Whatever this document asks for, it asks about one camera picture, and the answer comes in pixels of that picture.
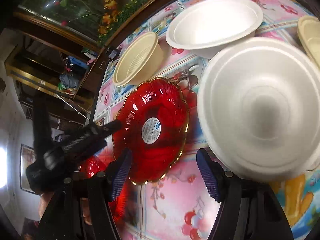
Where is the framed wall picture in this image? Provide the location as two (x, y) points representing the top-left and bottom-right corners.
(20, 144), (36, 194)

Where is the white foam bowl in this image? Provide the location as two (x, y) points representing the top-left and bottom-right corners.
(165, 0), (264, 59)

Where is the large beige plastic bowl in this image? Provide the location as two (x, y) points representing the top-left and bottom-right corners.
(297, 15), (320, 67)

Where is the large red scalloped plate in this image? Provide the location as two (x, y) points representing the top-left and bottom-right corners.
(81, 156), (129, 226)

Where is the small red scalloped plate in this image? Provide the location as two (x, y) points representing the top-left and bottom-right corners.
(112, 77), (189, 185)

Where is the white foam plate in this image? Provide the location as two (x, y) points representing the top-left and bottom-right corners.
(197, 37), (319, 181)

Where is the flower painted glass screen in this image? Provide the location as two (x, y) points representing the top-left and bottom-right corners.
(19, 0), (149, 46)

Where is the small beige plastic bowl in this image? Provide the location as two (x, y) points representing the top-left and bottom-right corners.
(113, 31), (164, 87)

